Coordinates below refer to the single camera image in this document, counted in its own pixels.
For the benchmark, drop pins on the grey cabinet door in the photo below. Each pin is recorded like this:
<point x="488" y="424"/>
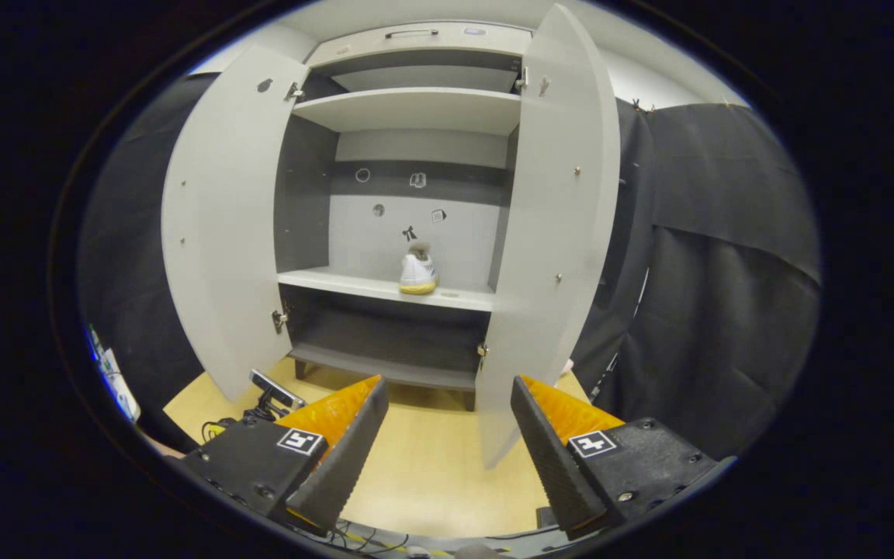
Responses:
<point x="556" y="233"/>
<point x="222" y="233"/>

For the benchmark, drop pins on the white shoe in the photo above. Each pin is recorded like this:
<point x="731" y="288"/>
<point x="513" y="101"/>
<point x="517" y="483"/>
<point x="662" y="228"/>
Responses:
<point x="417" y="273"/>

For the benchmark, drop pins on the black backdrop cloth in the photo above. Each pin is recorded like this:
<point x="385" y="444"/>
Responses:
<point x="726" y="310"/>

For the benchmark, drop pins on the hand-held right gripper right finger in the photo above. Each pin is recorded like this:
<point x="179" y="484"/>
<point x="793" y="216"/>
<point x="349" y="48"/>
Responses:
<point x="552" y="466"/>

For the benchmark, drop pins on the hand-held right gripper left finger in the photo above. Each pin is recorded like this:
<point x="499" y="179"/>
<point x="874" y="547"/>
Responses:
<point x="350" y="466"/>

